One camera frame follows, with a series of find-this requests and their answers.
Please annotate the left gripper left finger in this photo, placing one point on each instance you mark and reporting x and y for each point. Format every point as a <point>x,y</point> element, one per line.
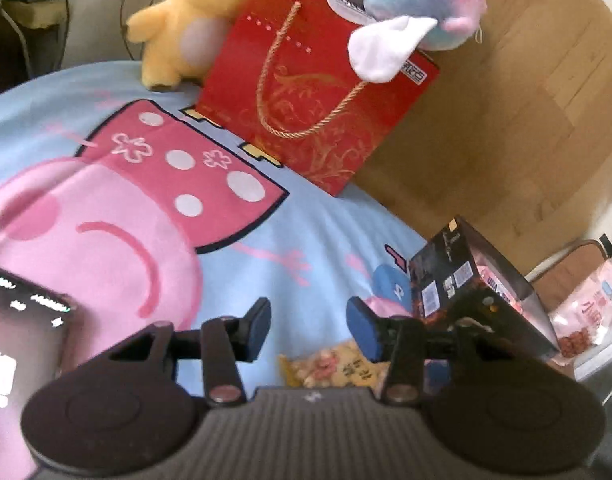
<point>227,341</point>

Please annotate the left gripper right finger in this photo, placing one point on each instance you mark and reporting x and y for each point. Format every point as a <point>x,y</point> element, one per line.
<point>399,341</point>

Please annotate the black snack box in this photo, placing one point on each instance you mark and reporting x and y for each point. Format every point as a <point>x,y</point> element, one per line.
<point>459,274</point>

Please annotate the yellow snack packet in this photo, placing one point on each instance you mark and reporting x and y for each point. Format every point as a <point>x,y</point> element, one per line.
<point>340,366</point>

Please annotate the pink snack bag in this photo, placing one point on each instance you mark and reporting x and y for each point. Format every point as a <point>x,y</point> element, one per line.
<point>583,319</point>

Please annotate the pink white snack packet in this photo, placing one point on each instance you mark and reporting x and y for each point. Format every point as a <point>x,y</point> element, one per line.
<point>33,330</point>

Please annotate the brown cushioned chair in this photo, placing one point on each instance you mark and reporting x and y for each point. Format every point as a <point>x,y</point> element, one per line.
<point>553,281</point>

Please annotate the red gift bag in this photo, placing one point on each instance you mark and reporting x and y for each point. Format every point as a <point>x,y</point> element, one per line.
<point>283,83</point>

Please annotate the yellow plush toy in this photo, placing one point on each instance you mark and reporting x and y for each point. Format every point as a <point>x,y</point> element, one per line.
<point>181,38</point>

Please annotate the pink blue plush toy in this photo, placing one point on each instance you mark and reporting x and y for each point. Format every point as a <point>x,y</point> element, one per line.
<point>379,49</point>

